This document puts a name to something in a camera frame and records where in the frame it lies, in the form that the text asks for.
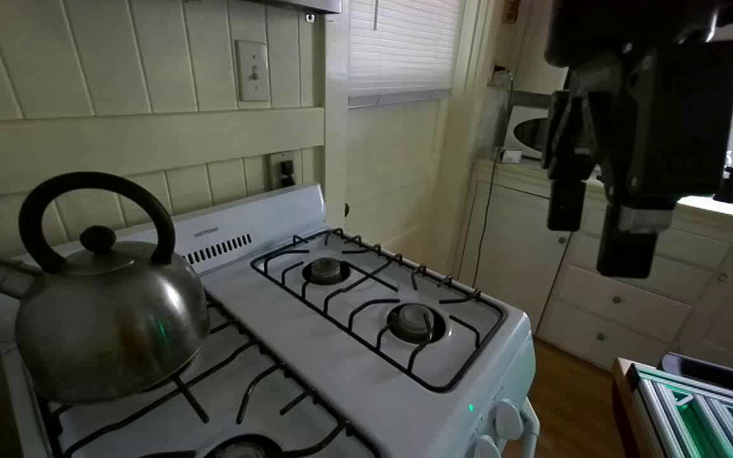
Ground white gas stove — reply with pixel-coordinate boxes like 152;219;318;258
0;187;539;458

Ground white window blind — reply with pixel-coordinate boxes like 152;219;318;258
349;0;463;108

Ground right black burner grate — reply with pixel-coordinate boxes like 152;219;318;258
251;230;506;392

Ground white microwave oven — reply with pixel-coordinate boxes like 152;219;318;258
503;104;549;162

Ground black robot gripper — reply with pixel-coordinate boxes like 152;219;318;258
545;0;733;279

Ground left black burner grate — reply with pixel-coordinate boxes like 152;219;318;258
39;300;381;458

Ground stainless steel kettle black handle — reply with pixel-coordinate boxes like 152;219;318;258
0;172;209;405

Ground black burner grate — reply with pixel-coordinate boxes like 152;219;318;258
39;300;381;458
251;230;506;392

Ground white kitchen cabinet drawers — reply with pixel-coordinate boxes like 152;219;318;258
459;159;733;368

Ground green white box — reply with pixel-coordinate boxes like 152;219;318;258
610;351;733;458

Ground black wall outlet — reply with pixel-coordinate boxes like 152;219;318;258
267;153;297;188

